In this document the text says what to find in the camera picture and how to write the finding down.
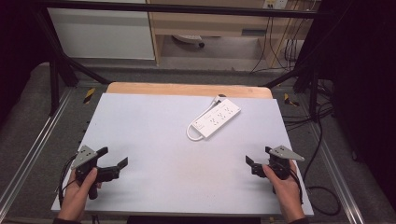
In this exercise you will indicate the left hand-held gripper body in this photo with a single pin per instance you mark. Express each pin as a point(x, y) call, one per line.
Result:
point(84, 157)

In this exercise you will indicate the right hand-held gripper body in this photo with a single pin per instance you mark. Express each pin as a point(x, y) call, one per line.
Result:
point(281, 163)

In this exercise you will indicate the white power strip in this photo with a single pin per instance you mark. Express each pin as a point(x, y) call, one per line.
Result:
point(216, 118)

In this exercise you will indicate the person's right hand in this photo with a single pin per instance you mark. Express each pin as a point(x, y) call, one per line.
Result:
point(288, 196)

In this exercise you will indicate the person's left hand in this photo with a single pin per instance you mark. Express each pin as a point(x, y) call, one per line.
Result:
point(74, 196)

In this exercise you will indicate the white power plug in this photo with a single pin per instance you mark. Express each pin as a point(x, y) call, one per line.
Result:
point(219, 98)

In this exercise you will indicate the black metal stand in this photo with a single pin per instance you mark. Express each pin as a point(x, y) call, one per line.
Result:
point(54, 81)
point(313, 90)

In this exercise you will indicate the white cabinet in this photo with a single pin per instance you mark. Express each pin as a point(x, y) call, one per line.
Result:
point(99, 34)

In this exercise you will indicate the black curtain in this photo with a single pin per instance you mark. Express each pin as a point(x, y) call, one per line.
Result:
point(15, 46)
point(364, 77)

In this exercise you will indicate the wooden desk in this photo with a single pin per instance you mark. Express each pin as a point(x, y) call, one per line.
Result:
point(218, 23)

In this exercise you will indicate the white chair base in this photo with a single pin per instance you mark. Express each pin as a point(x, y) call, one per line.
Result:
point(188, 38)

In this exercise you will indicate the black metal crossbar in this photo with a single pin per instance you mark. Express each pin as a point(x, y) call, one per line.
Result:
point(186, 8)

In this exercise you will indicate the aluminium floor rail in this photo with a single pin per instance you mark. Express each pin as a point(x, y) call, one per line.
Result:
point(337, 174)
point(34, 146)

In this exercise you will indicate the white wall socket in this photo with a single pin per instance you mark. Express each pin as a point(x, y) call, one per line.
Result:
point(275, 3)

